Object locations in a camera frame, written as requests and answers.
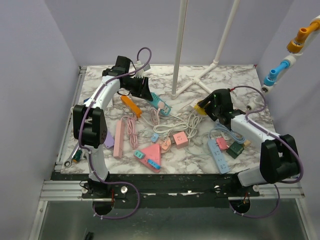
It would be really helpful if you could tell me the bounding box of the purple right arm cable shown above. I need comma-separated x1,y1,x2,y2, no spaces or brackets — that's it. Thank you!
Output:
229,85,305,181

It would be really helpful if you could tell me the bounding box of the pink cube socket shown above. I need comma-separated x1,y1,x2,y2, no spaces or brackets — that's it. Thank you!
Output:
173,131,189,149

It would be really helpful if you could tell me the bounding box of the dark green cube socket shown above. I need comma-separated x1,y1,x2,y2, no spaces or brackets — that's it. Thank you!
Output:
226,142,244,159

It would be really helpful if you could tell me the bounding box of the white cable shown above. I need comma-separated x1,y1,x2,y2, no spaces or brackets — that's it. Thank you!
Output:
152,112,208,146

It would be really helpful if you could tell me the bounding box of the pink round socket base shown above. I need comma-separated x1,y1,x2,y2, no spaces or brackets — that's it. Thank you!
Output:
158,138,172,154

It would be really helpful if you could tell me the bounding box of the pink triangular socket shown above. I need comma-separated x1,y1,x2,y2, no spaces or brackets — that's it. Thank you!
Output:
138,143,162,173

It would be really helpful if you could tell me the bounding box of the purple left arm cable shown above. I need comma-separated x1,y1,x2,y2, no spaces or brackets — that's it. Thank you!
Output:
77,46,152,186

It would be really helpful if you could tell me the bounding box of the yellow cube socket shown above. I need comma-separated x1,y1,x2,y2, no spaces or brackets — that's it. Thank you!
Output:
193,101,207,116

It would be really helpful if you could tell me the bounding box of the pink coiled cable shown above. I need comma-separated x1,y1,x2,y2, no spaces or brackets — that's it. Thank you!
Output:
126,115,140,150

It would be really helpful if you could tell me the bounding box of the purple power strip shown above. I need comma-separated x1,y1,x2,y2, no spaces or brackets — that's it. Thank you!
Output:
104,131,115,150

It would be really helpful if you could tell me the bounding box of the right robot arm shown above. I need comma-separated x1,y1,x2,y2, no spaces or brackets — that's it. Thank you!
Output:
197,88,304,196

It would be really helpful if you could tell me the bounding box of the beige cube socket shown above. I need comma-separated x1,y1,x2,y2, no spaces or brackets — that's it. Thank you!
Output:
242,140,251,148

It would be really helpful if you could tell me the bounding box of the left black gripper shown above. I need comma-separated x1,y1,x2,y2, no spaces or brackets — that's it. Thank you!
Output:
121,75,153,101

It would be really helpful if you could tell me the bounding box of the light blue power strip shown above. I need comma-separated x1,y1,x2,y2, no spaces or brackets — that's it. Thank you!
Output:
207,139,230,174

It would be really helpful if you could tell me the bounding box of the blue small plug adapter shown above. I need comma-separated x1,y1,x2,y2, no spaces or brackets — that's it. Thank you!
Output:
147,159,161,170

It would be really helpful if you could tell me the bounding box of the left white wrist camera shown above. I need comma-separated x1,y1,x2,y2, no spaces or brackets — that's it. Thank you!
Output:
135,60,151,78

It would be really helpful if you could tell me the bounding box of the pink long power strip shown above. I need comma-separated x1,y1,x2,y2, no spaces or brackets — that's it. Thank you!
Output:
113,119,125,159

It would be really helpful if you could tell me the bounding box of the white PVC pipe stand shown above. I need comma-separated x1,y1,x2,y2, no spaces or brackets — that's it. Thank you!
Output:
170,0,240,99

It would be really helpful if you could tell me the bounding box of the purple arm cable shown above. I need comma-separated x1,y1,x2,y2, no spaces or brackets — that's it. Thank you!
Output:
77,46,152,186
229,85,305,181

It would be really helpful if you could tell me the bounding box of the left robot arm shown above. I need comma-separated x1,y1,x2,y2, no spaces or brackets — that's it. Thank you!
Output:
72,56,153,198

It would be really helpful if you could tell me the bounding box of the teal small plug adapter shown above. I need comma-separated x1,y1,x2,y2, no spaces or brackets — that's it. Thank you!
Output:
133,150,145,160

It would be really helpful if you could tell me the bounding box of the orange white cube socket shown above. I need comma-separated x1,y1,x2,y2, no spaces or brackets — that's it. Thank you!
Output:
120,95,142,119

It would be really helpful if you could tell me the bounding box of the small pink flat socket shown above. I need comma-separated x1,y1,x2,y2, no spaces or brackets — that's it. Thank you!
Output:
216,137,229,151

